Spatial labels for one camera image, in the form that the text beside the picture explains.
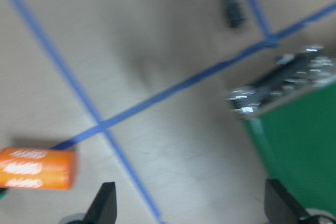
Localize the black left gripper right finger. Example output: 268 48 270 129
264 179 310 224

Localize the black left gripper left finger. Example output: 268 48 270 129
83 182 117 224

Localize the orange cylinder with white text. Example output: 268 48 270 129
1 147 78 190

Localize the green conveyor belt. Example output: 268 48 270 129
227 45 336 214

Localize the black barrel plug connector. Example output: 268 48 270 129
223 0 245 29

